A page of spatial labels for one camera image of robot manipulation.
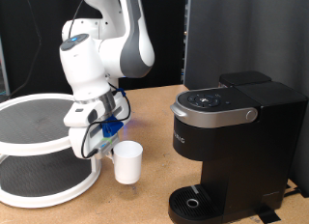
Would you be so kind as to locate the white two-tier turntable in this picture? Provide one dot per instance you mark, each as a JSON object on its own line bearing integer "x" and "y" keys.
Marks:
{"x": 32, "y": 127}

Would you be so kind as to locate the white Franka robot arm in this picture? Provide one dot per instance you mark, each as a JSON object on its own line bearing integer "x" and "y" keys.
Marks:
{"x": 83, "y": 69}

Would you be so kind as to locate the black Keurig coffee machine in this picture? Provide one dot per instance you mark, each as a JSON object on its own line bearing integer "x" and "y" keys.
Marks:
{"x": 257, "y": 153}

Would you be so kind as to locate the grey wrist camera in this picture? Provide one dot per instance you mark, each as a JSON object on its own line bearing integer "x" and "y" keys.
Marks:
{"x": 106, "y": 145}

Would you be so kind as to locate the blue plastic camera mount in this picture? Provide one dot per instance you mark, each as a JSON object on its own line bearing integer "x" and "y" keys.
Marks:
{"x": 111, "y": 127}

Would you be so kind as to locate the grey metal post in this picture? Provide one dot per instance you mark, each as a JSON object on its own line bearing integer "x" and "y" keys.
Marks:
{"x": 2, "y": 66}

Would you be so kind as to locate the perforated metal frame post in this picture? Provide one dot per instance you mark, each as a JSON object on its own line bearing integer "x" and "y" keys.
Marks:
{"x": 186, "y": 40}

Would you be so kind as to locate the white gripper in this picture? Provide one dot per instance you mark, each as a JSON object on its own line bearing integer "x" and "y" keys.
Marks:
{"x": 77, "y": 143}

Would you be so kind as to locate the white ceramic mug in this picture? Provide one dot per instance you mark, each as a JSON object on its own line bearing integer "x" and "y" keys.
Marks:
{"x": 128, "y": 162}

